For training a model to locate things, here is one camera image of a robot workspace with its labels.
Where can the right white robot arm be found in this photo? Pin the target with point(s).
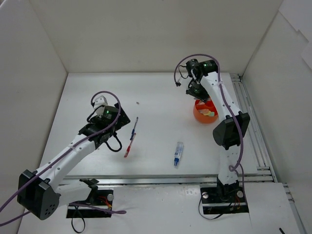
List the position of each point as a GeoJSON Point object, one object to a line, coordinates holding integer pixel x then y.
{"type": "Point", "coordinates": [206, 84]}

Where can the blue pen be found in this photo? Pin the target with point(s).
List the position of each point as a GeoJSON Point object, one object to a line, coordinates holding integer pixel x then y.
{"type": "Point", "coordinates": [134, 129]}

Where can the yellow highlighter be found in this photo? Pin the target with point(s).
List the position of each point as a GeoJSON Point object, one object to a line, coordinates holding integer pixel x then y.
{"type": "Point", "coordinates": [207, 112]}

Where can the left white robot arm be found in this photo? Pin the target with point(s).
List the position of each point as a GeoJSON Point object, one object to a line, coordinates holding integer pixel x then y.
{"type": "Point", "coordinates": [41, 192]}

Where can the red pen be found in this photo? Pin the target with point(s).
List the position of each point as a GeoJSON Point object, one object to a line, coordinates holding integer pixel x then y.
{"type": "Point", "coordinates": [129, 146]}

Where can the orange round container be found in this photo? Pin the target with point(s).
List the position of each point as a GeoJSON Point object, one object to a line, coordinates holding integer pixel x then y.
{"type": "Point", "coordinates": [204, 105]}

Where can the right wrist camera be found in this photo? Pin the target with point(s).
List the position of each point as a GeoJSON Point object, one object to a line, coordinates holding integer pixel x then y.
{"type": "Point", "coordinates": [178, 82]}

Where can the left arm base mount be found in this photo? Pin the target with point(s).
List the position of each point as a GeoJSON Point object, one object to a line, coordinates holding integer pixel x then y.
{"type": "Point", "coordinates": [104, 199]}

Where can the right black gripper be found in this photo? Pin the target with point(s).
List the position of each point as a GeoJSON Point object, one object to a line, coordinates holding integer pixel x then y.
{"type": "Point", "coordinates": [196, 92]}

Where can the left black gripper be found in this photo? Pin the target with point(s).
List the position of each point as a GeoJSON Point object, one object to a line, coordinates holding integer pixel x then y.
{"type": "Point", "coordinates": [123, 117]}

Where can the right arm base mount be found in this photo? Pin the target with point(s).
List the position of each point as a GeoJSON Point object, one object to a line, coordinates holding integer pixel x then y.
{"type": "Point", "coordinates": [211, 203]}

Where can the aluminium rail frame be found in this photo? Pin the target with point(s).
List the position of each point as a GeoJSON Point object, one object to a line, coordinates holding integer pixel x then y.
{"type": "Point", "coordinates": [158, 197]}

